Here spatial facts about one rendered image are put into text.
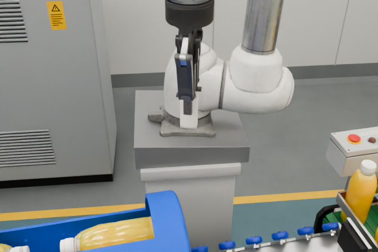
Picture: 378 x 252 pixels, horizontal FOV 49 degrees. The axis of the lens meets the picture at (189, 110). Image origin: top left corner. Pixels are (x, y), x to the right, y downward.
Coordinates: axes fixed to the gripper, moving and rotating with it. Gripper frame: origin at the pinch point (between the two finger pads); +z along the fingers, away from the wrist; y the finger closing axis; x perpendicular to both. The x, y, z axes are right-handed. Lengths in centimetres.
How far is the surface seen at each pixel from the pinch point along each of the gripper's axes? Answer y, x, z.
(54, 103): -121, -96, 81
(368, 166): -33, 44, 34
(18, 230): 3, -39, 35
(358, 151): -42, 44, 36
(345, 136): -48, 41, 35
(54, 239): 0, -33, 40
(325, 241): -22, 35, 53
